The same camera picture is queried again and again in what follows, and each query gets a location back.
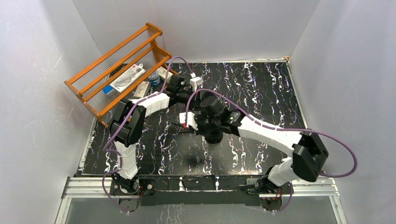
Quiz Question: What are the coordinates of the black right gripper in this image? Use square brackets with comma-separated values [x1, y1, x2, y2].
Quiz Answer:
[189, 115, 220, 137]

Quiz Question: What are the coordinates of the black mesh shoe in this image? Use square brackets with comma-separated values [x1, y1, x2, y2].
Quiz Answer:
[198, 92, 224, 145]

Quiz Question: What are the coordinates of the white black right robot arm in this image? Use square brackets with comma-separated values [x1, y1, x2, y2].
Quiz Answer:
[184, 96, 329, 193]

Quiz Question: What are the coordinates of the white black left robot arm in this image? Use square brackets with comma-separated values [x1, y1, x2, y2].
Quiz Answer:
[109, 73, 204, 194]

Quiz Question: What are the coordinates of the small green white box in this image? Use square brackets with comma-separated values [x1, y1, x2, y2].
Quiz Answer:
[156, 67, 173, 83]

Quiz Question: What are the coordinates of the blue tape roll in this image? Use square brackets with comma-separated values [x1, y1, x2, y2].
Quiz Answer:
[148, 71, 161, 86]

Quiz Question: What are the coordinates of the beige rectangular box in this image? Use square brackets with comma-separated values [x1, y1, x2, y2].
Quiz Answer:
[133, 81, 151, 98]

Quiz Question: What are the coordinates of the white ruler set package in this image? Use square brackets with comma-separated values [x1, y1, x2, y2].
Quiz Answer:
[110, 63, 146, 93]

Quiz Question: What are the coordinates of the blue eraser block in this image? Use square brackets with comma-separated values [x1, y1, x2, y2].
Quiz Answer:
[102, 85, 116, 98]

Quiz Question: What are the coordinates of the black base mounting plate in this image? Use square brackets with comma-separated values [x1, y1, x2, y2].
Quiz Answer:
[109, 175, 293, 209]

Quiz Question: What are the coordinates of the orange wooden shelf rack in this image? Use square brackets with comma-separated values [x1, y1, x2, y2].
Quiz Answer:
[64, 22, 171, 127]

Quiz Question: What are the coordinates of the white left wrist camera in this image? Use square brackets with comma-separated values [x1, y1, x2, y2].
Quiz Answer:
[190, 72, 204, 91]

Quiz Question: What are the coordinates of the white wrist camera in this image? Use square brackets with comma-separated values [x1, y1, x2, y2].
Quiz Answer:
[190, 72, 204, 91]
[179, 112, 198, 131]

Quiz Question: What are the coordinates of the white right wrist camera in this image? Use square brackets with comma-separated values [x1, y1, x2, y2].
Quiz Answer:
[179, 112, 198, 131]

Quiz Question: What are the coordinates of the aluminium frame rail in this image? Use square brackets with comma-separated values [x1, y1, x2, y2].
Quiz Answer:
[63, 175, 339, 199]

